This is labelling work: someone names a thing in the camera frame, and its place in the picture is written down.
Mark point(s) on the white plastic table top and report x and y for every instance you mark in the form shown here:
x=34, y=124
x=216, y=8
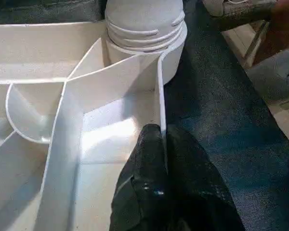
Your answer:
x=38, y=48

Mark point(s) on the white plastic table leg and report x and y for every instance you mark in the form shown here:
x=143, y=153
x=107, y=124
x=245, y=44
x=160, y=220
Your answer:
x=144, y=19

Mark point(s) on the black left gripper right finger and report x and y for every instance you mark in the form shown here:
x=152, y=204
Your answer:
x=195, y=190

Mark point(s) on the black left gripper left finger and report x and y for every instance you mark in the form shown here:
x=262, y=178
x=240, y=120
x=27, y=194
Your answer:
x=142, y=183

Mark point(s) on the black work mat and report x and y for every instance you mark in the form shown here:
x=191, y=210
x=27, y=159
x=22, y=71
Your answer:
x=219, y=108

